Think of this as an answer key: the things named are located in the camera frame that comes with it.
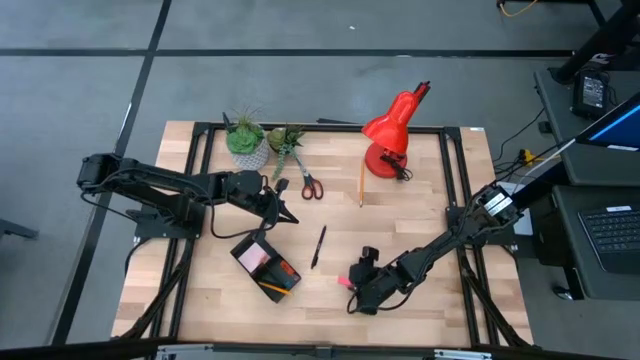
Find computer monitor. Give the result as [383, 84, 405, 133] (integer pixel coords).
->
[574, 91, 640, 152]

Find pink sticky note pad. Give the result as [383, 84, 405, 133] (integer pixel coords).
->
[238, 242, 272, 274]

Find yellow cable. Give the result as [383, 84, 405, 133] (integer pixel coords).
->
[496, 0, 540, 18]

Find black pen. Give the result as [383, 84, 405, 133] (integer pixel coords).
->
[310, 224, 328, 270]

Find black desk leg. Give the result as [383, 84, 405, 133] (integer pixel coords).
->
[549, 0, 640, 85]

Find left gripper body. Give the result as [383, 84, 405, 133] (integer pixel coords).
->
[252, 187, 281, 231]

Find black aluminium table frame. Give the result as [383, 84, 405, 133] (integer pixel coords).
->
[112, 119, 534, 351]

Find grey chair base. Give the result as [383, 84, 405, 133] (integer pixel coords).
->
[0, 217, 40, 242]

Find black laptop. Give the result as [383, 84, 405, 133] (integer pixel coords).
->
[577, 203, 640, 275]

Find black mesh desk organizer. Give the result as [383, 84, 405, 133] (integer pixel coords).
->
[229, 230, 303, 304]

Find black power brick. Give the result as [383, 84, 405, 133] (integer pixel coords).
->
[571, 68, 612, 120]

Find succulent in white patterned pot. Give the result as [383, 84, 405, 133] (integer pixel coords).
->
[222, 105, 271, 172]

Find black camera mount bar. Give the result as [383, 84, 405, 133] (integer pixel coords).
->
[0, 338, 640, 360]

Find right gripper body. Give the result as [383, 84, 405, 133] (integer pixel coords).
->
[347, 259, 404, 316]

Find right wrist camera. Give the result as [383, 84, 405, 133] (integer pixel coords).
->
[360, 245, 381, 267]

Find trailing succulent in dark pot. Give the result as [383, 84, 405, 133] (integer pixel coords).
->
[266, 123, 305, 182]

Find red desk lamp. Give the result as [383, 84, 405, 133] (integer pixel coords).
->
[360, 80, 432, 182]

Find red and black scissors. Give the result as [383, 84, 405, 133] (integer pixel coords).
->
[292, 149, 325, 202]

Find dark grey side desk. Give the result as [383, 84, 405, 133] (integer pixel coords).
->
[549, 184, 640, 301]
[533, 64, 640, 187]

